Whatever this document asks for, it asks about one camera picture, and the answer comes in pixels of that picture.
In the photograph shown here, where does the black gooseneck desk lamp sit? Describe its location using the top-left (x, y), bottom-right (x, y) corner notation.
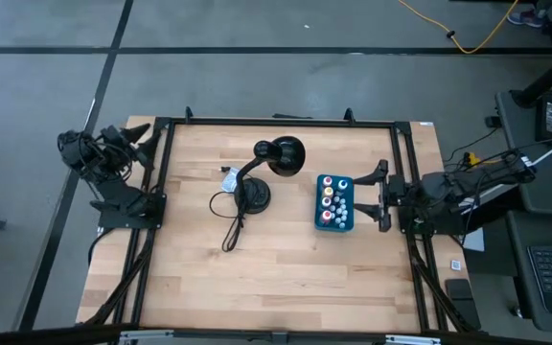
top-left (233, 136), bottom-right (307, 216)

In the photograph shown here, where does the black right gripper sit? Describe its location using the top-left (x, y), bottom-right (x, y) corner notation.
top-left (352, 159), bottom-right (424, 234)

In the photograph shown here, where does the black aluminium table frame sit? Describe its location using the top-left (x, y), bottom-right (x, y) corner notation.
top-left (75, 105), bottom-right (481, 336)

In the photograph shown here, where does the yellow cable plug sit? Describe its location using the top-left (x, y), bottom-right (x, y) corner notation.
top-left (462, 151), bottom-right (512, 168)

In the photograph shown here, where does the silver aluminium bracket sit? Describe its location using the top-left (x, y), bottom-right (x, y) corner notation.
top-left (117, 329), bottom-right (175, 345)
top-left (383, 333), bottom-right (443, 345)

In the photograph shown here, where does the yellow extension cable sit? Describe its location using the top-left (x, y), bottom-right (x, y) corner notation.
top-left (397, 0), bottom-right (520, 55)

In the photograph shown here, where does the black lamp power cord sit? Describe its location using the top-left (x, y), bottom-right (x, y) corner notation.
top-left (208, 165), bottom-right (249, 254)

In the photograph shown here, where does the white lamp cord tag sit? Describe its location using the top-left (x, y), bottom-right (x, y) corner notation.
top-left (220, 167), bottom-right (239, 194)

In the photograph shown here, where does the white paper sheet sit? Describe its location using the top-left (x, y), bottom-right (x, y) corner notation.
top-left (461, 228), bottom-right (486, 253)

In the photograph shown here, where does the teal plastic bin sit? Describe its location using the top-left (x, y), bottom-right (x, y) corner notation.
top-left (313, 172), bottom-right (356, 234)

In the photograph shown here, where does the black flat slab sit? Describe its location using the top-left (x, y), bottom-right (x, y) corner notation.
top-left (444, 277), bottom-right (483, 332)

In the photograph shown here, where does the grey keyboard desk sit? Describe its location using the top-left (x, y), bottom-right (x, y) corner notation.
top-left (504, 210), bottom-right (552, 336)

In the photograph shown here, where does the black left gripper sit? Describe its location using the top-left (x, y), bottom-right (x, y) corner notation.
top-left (98, 123), bottom-right (162, 170)

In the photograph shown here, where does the seated person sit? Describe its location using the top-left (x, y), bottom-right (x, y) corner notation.
top-left (506, 0), bottom-right (552, 55)

